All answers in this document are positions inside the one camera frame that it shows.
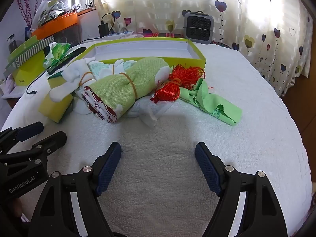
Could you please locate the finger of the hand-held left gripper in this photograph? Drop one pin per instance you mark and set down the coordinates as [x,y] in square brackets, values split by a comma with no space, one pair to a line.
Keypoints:
[30,129]
[53,140]

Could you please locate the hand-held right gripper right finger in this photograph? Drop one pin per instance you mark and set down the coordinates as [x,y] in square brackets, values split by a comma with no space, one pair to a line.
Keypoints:
[208,170]

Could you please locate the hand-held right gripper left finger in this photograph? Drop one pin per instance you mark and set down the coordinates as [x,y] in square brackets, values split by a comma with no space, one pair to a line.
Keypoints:
[108,170]

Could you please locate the light green cloth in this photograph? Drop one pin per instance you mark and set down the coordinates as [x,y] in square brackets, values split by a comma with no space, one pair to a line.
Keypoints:
[209,103]

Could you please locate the green towel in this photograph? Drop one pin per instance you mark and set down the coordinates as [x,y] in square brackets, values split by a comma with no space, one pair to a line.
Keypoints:
[116,88]

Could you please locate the green cardboard box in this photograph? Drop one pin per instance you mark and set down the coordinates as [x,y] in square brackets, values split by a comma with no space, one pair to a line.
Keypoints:
[148,47]

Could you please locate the clear plastic bag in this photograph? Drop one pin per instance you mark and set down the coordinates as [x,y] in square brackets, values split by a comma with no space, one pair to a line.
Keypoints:
[150,116]

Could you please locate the green striped box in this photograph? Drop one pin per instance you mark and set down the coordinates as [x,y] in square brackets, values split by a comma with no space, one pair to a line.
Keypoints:
[27,54]

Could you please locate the green and white wrapper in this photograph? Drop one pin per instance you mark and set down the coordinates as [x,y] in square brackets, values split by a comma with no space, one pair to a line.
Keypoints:
[58,51]

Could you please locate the dark glass jar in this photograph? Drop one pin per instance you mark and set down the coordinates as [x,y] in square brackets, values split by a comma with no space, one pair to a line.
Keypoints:
[12,43]

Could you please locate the orange tray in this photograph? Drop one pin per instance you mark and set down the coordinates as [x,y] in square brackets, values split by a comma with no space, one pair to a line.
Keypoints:
[54,26]

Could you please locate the pink flower branches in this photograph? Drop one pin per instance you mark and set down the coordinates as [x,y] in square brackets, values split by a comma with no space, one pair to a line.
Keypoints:
[24,7]

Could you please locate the pile of white bags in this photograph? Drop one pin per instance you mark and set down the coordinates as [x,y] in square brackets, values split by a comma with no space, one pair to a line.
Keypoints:
[56,9]

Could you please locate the black charger adapter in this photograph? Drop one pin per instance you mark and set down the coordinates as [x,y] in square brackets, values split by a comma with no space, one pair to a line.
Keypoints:
[103,28]

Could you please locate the white power strip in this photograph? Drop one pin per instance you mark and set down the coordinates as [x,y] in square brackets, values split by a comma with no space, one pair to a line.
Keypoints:
[123,32]

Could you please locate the plaid cloth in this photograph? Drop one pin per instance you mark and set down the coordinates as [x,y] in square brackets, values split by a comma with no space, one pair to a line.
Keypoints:
[172,35]

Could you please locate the grey portable heater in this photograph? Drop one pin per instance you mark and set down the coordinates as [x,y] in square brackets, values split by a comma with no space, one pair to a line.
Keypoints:
[198,28]

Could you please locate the heart print curtain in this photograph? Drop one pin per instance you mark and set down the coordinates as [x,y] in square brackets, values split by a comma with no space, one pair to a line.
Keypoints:
[259,29]

